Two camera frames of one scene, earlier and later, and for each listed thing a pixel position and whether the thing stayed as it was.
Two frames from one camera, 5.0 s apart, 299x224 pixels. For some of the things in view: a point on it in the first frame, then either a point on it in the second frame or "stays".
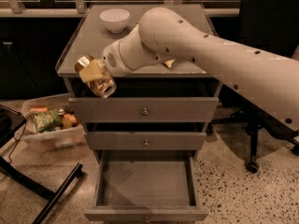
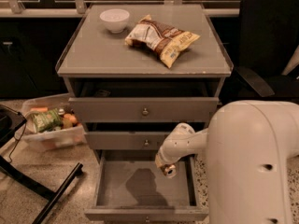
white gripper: x=111 y=60 to x=163 y=155
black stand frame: x=10 y=121 stays
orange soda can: x=104 y=86 to x=168 y=170
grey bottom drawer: x=147 y=187 stays
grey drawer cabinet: x=148 y=133 stays
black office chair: x=269 y=19 stays
